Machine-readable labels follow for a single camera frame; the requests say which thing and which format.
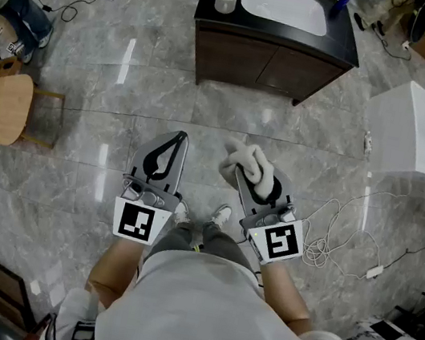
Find person's white shoe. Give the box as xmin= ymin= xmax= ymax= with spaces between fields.
xmin=208 ymin=201 xmax=235 ymax=231
xmin=172 ymin=198 xmax=195 ymax=227

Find person's grey trousers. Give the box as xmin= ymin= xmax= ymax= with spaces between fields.
xmin=143 ymin=211 xmax=264 ymax=283

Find white sink basin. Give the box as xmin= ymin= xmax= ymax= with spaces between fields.
xmin=236 ymin=0 xmax=334 ymax=38

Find dark vanity cabinet black top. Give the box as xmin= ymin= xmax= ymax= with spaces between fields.
xmin=181 ymin=0 xmax=372 ymax=117

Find black floor cable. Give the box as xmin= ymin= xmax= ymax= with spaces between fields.
xmin=381 ymin=232 xmax=425 ymax=281

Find wooden chair frame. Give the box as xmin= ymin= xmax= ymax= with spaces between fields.
xmin=17 ymin=86 xmax=67 ymax=151

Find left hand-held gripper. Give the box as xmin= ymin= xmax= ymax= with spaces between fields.
xmin=108 ymin=121 xmax=194 ymax=250

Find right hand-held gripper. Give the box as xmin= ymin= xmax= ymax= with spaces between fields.
xmin=219 ymin=158 xmax=318 ymax=272

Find white rectangular box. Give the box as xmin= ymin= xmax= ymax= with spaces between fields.
xmin=356 ymin=73 xmax=425 ymax=182

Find person's left white shoe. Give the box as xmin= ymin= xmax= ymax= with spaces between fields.
xmin=172 ymin=198 xmax=195 ymax=227

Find blue bottle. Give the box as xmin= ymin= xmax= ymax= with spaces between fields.
xmin=329 ymin=0 xmax=356 ymax=22

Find white fluffy cloth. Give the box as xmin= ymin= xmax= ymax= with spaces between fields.
xmin=213 ymin=134 xmax=282 ymax=201

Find white cup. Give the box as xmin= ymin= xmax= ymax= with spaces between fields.
xmin=212 ymin=0 xmax=237 ymax=16

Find white coiled cable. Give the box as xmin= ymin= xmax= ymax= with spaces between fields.
xmin=292 ymin=176 xmax=411 ymax=286

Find small wooden chair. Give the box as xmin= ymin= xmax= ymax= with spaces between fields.
xmin=0 ymin=54 xmax=25 ymax=85

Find person's white shirt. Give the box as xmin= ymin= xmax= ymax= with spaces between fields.
xmin=51 ymin=229 xmax=380 ymax=340

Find person's right forearm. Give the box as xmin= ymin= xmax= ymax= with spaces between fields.
xmin=249 ymin=258 xmax=325 ymax=340

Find person's right white shoe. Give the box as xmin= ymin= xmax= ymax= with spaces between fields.
xmin=208 ymin=201 xmax=235 ymax=231

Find white power adapter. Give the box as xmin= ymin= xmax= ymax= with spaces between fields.
xmin=364 ymin=262 xmax=386 ymax=282

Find round wooden side table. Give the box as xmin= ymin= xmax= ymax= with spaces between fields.
xmin=0 ymin=69 xmax=38 ymax=150

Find person's left forearm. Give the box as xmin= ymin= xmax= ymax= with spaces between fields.
xmin=81 ymin=230 xmax=149 ymax=315

